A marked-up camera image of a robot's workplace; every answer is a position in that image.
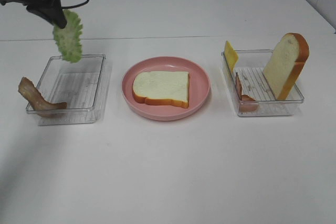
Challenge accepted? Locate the dark brown bacon strip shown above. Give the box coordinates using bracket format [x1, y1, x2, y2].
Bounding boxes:
[18, 77, 67, 111]

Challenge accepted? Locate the bread slice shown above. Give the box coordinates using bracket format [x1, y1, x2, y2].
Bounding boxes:
[263, 33, 309, 100]
[132, 71, 190, 109]

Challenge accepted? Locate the yellow cheese slice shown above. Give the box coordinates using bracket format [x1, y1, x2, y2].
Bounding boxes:
[224, 40, 238, 73]

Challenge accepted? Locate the clear right plastic tray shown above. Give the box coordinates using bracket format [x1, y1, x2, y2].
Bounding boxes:
[223, 49, 305, 117]

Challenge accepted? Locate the clear left plastic tray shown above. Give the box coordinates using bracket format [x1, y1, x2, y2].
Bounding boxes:
[26, 54, 111, 125]

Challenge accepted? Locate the pink round plate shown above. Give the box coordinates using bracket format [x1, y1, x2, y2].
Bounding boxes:
[122, 56, 211, 121]

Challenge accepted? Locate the pink bacon strip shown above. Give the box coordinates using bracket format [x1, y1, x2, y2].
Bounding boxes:
[235, 72, 258, 112]

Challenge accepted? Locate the green lettuce leaf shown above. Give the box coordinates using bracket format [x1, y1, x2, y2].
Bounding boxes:
[52, 9, 83, 63]

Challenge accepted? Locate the clear plastic tray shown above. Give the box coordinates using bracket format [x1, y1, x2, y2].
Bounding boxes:
[26, 54, 111, 125]
[223, 49, 305, 117]

